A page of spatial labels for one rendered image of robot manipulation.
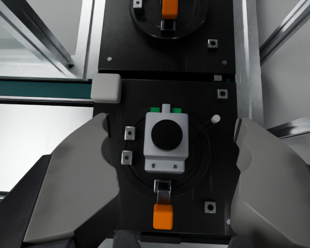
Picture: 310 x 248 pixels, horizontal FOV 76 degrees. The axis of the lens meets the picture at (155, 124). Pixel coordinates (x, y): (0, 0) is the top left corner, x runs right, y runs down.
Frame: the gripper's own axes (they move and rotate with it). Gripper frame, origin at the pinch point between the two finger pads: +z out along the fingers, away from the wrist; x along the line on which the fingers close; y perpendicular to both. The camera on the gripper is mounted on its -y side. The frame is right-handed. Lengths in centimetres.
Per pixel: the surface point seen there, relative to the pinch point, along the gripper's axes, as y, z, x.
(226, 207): 19.6, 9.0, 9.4
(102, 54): 0.9, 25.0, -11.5
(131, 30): -2.8, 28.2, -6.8
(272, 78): 7.1, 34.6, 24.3
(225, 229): 21.8, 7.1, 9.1
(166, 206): 12.1, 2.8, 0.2
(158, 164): 8.8, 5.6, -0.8
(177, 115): 3.4, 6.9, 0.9
